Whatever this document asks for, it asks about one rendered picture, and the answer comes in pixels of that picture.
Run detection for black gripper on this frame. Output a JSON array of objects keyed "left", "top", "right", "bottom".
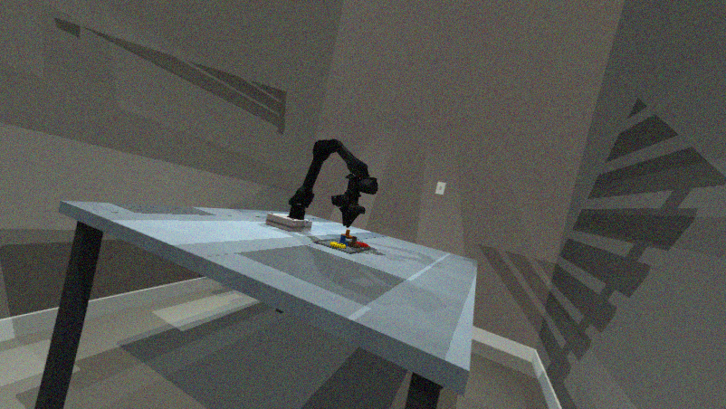
[{"left": 336, "top": 189, "right": 366, "bottom": 228}]

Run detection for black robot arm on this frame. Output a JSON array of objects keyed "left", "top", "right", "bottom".
[{"left": 287, "top": 139, "right": 378, "bottom": 220}]

